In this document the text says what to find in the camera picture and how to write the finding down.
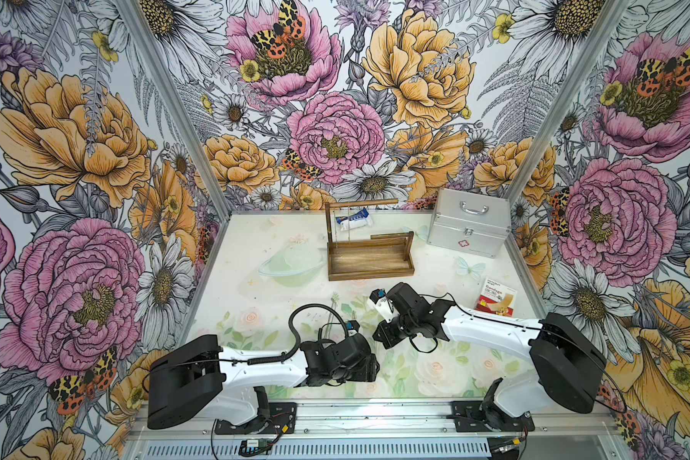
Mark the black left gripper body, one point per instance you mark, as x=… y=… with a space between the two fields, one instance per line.
x=362 y=371

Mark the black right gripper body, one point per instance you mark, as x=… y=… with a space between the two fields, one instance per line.
x=407 y=324

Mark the wooden jewelry display stand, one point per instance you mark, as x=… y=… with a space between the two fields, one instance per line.
x=382 y=256

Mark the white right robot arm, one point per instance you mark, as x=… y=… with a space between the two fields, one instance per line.
x=567 y=369

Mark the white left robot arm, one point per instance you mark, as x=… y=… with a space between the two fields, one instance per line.
x=202 y=377

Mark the red white bandage box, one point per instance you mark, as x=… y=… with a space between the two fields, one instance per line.
x=496 y=298

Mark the silver aluminium first aid case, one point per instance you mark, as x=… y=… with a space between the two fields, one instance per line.
x=470 y=223

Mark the white blue toothpaste tube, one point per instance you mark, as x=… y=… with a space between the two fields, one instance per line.
x=359 y=219

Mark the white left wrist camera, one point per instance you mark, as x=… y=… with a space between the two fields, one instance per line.
x=352 y=327

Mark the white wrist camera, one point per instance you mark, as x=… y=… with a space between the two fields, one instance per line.
x=379 y=302
x=352 y=327

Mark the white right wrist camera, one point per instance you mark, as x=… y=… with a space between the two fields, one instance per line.
x=379 y=302

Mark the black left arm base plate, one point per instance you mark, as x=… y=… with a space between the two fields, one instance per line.
x=248 y=410

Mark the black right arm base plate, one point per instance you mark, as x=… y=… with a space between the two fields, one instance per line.
x=485 y=416

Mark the aluminium front rail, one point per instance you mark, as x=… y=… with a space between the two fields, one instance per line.
x=384 y=418

